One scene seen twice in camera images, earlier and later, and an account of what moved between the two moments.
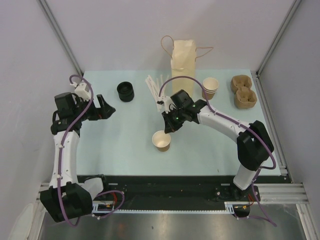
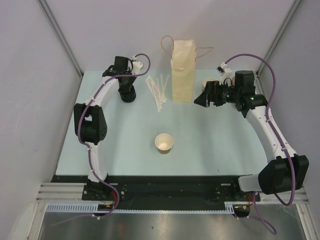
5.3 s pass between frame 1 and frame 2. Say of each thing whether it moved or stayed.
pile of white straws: stayed
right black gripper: moved
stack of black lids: stayed
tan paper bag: stayed
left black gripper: moved
